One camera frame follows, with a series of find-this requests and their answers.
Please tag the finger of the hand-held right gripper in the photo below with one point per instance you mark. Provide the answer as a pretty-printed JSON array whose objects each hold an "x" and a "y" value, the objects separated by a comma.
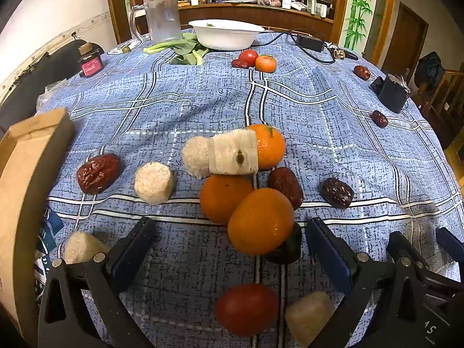
[
  {"x": 449, "y": 241},
  {"x": 402, "y": 244}
]

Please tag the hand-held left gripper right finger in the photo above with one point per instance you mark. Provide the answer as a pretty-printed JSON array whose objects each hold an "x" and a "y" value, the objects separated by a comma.
[{"x": 328, "y": 252}]

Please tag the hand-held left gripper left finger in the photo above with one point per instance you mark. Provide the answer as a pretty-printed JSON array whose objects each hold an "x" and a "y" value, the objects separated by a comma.
[{"x": 127, "y": 257}]

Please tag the dark wrinkled date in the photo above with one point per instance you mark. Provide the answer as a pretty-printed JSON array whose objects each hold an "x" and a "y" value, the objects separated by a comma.
[
  {"x": 337, "y": 192},
  {"x": 288, "y": 248}
]

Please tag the pale sugarcane piece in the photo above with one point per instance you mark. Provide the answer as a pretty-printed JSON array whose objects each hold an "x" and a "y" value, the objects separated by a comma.
[
  {"x": 154, "y": 183},
  {"x": 81, "y": 248},
  {"x": 310, "y": 319},
  {"x": 195, "y": 157},
  {"x": 235, "y": 152}
]

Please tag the brown cardboard box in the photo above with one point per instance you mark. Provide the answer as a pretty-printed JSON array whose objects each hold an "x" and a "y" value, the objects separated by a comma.
[{"x": 21, "y": 195}]

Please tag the red date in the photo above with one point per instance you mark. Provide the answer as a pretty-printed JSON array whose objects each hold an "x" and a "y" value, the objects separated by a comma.
[
  {"x": 98, "y": 172},
  {"x": 361, "y": 72},
  {"x": 286, "y": 186},
  {"x": 239, "y": 64},
  {"x": 379, "y": 118}
]

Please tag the blue printed packet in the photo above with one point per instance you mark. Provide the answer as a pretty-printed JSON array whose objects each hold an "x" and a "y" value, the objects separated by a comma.
[{"x": 45, "y": 239}]

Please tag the red tomato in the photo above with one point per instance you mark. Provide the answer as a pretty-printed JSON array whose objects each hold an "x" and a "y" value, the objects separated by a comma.
[
  {"x": 247, "y": 57},
  {"x": 246, "y": 308}
]

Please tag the orange with green stem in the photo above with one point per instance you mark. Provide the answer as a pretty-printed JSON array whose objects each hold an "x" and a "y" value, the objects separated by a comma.
[{"x": 272, "y": 147}]

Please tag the blue plaid tablecloth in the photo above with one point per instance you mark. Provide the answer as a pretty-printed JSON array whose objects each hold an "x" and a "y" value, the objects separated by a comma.
[{"x": 181, "y": 108}]

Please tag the dark bag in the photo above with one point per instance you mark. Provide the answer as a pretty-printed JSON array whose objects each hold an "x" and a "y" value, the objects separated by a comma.
[{"x": 429, "y": 69}]

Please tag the clear plastic wrapper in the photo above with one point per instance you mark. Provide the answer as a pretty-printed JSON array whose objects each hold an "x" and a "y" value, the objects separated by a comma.
[{"x": 49, "y": 96}]

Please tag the small bottle with pink label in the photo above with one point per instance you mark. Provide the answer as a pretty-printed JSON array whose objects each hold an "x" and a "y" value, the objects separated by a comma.
[{"x": 90, "y": 66}]

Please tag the small orange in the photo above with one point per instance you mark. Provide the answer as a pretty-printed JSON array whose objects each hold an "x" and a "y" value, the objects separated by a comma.
[{"x": 266, "y": 63}]

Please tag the black sofa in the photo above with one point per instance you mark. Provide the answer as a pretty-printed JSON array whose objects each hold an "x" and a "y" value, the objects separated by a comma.
[{"x": 36, "y": 76}]

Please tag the wooden door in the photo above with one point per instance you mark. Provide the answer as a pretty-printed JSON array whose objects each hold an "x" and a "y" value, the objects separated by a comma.
[{"x": 408, "y": 36}]

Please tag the green leafy vegetable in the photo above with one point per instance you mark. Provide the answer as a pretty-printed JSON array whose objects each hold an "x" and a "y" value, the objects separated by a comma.
[{"x": 185, "y": 49}]

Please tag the white bowl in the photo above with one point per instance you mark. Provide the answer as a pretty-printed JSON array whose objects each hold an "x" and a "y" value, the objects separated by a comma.
[{"x": 226, "y": 38}]

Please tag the clear glass mug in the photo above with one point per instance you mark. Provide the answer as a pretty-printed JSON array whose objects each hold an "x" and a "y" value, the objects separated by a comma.
[{"x": 161, "y": 18}]

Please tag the wooden cabinet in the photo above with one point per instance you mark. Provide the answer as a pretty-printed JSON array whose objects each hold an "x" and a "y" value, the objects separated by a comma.
[{"x": 232, "y": 12}]

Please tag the green bamboo wall sticker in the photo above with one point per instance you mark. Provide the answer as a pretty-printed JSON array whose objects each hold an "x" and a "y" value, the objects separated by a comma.
[{"x": 359, "y": 7}]

